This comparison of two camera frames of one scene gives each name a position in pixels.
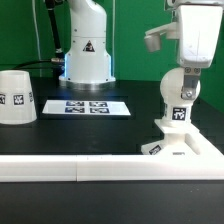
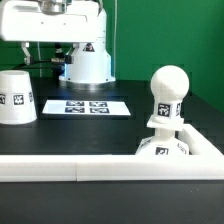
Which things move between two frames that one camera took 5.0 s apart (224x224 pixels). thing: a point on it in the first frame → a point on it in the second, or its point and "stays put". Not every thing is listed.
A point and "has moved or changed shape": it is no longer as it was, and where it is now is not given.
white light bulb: (178, 109) has moved or changed shape
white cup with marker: (17, 101) stays put
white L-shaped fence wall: (206, 165) stays put
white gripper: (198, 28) → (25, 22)
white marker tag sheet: (99, 107) stays put
